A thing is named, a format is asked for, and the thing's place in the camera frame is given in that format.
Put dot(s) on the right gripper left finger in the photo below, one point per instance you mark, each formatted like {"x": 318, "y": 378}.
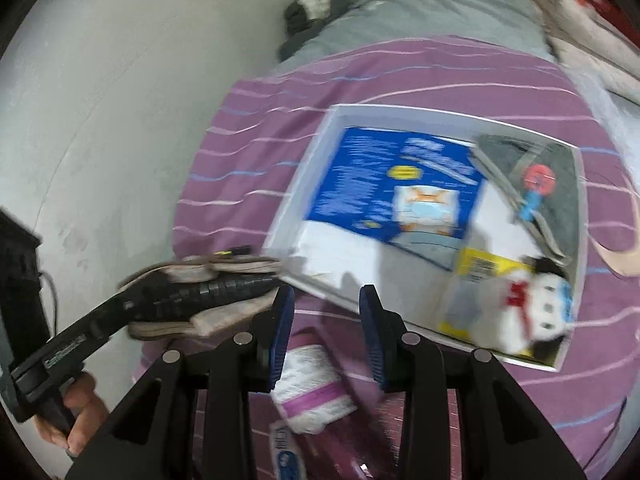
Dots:
{"x": 271, "y": 330}

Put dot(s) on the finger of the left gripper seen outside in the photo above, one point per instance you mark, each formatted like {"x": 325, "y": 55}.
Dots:
{"x": 219, "y": 292}

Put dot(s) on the beige folded quilt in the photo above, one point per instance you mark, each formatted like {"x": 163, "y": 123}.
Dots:
{"x": 582, "y": 39}

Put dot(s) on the white plush dog toy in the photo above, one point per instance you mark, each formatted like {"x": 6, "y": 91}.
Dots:
{"x": 525, "y": 311}

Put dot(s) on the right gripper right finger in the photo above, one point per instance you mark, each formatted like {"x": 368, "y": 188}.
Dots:
{"x": 382, "y": 332}

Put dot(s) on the white shallow box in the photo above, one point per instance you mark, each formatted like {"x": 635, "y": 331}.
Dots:
{"x": 471, "y": 230}

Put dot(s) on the dark crumpled clothes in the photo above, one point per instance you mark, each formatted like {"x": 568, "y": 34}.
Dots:
{"x": 305, "y": 19}

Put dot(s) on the white blue bandage packet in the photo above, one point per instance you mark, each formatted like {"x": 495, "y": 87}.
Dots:
{"x": 286, "y": 456}

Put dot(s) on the yellow tissue pack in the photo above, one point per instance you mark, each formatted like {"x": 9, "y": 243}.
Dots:
{"x": 460, "y": 309}

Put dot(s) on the purple white tissue pack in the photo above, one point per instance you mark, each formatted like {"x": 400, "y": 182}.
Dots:
{"x": 310, "y": 394}

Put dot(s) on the person left hand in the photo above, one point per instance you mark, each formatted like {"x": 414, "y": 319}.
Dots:
{"x": 90, "y": 413}

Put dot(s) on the purple striped blanket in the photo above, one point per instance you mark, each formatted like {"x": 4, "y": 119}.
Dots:
{"x": 264, "y": 127}

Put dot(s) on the green plaid cloth pouch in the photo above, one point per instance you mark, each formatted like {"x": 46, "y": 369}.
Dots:
{"x": 538, "y": 178}

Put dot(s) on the blue pouch with corgi picture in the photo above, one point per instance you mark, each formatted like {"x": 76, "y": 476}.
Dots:
{"x": 382, "y": 183}

